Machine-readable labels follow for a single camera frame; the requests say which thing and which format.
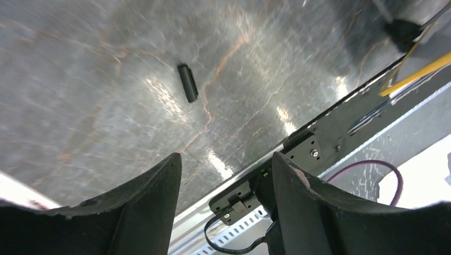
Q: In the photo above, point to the white slotted cable duct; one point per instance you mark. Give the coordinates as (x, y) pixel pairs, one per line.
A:
(237, 236)

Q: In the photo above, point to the black marker cap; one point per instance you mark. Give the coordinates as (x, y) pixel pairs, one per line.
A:
(188, 82)

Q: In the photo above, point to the yellow framed whiteboard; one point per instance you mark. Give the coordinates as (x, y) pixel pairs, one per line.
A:
(426, 48)

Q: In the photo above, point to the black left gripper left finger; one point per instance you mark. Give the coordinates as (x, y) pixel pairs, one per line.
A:
(134, 218)

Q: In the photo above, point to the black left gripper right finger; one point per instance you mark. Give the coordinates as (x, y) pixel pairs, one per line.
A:
(318, 218)

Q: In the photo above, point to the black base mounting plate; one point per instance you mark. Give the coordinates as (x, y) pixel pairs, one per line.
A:
(327, 139)

